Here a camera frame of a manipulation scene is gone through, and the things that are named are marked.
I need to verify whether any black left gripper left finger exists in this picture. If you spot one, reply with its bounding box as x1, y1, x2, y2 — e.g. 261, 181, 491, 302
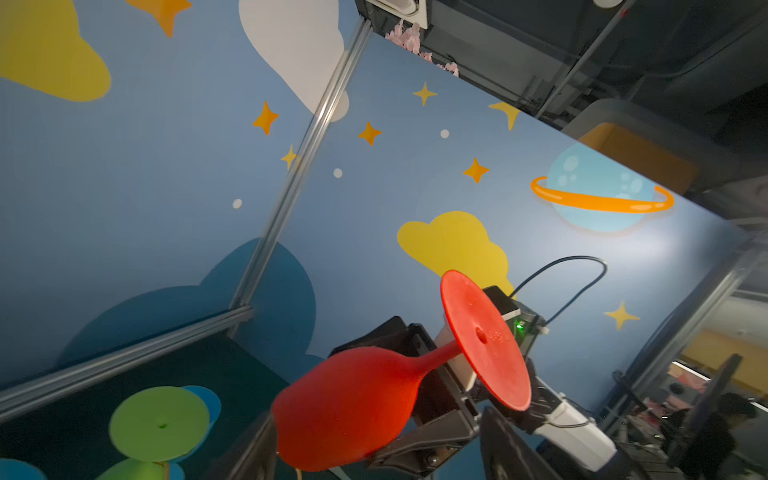
203, 411, 277, 480

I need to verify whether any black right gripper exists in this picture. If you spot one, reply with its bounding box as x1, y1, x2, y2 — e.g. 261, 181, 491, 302
331, 316, 480, 477

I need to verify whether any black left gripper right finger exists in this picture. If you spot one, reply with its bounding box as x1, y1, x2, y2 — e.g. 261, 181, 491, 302
479, 406, 561, 480

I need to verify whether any blue wine glass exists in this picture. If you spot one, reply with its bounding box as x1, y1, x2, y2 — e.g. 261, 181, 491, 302
168, 385, 222, 480
0, 458, 47, 480

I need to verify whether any red wine glass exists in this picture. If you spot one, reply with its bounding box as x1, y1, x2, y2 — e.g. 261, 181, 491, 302
271, 270, 532, 472

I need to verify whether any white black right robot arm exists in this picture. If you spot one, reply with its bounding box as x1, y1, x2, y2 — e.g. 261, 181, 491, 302
366, 355, 634, 479

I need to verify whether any back green wine glass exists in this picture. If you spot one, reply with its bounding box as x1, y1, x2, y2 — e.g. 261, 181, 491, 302
99, 386, 208, 479

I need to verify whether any person in background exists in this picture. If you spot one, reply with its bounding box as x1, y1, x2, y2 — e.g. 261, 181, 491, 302
678, 393, 757, 480

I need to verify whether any right aluminium corner post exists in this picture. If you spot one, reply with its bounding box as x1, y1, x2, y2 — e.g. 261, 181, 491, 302
230, 17, 372, 309

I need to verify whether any horizontal aluminium back rail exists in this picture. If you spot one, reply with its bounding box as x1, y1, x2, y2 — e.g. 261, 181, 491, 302
1, 306, 253, 422

